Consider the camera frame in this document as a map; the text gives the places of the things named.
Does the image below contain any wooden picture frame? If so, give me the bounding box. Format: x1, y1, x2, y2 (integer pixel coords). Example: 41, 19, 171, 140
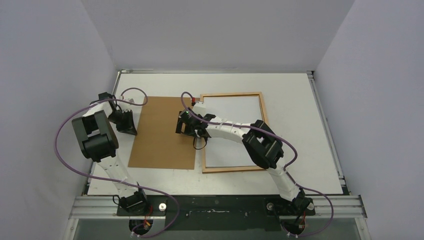
200, 92, 268, 174

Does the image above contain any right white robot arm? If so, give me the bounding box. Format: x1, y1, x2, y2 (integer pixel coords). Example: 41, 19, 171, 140
175, 109, 310, 215

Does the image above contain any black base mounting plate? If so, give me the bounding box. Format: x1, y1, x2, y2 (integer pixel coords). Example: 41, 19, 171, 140
116, 195, 316, 231

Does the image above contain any aluminium rail front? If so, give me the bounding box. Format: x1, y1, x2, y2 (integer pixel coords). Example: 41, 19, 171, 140
70, 195, 368, 223

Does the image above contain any printed plant photo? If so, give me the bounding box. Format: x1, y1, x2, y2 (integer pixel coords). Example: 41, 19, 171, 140
203, 95, 263, 168

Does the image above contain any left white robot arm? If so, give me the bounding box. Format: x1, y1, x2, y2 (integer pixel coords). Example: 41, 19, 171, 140
71, 92, 149, 216

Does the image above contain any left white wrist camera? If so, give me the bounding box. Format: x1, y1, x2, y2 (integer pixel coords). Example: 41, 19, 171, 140
118, 95, 135, 108

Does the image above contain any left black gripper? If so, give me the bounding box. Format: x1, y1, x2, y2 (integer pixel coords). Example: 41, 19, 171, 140
109, 110, 139, 136

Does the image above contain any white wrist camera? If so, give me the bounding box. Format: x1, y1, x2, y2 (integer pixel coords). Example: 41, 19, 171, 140
118, 95, 135, 108
191, 98, 206, 118

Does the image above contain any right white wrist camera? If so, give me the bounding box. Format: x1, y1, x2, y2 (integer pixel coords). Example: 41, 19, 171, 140
191, 98, 206, 118

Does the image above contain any brown cardboard backing board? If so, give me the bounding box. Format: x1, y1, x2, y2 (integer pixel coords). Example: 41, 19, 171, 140
128, 96, 196, 170

